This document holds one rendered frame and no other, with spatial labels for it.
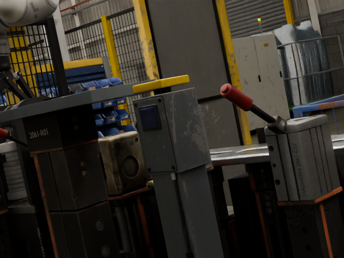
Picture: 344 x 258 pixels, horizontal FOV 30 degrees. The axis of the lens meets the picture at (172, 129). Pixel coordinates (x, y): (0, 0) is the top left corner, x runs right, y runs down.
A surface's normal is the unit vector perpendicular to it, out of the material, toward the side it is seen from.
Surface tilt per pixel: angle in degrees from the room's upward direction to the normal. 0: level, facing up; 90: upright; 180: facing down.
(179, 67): 91
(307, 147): 90
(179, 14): 90
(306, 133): 90
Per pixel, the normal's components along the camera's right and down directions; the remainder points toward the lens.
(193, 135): 0.71, -0.11
